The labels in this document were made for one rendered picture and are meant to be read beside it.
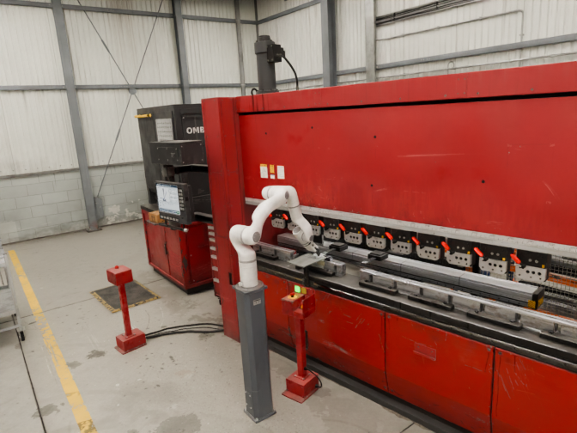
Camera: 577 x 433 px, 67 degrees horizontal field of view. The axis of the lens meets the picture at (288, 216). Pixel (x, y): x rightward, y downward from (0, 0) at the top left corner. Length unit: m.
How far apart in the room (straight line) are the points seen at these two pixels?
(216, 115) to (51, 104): 6.15
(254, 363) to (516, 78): 2.36
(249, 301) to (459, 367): 1.38
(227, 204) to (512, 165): 2.34
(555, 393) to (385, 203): 1.43
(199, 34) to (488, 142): 8.86
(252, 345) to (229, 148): 1.73
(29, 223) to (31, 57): 3.09
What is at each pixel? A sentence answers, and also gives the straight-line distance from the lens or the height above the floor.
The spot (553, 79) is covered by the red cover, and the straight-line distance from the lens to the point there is 2.55.
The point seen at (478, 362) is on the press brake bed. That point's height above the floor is 0.63.
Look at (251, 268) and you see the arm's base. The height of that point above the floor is 1.15.
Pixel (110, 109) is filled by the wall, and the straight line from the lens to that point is 9.93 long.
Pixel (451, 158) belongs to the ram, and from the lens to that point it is 2.75.
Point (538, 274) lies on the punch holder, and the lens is 2.73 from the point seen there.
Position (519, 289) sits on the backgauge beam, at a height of 0.98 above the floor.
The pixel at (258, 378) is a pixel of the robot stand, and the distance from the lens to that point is 3.27.
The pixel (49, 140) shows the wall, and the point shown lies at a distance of 9.69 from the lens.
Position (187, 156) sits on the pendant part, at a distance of 3.84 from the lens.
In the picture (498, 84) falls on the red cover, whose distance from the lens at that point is 2.63.
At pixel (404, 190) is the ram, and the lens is 2.93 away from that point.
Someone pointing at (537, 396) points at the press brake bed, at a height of 0.56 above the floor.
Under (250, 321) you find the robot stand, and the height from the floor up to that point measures 0.78.
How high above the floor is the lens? 2.14
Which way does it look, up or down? 13 degrees down
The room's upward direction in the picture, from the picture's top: 3 degrees counter-clockwise
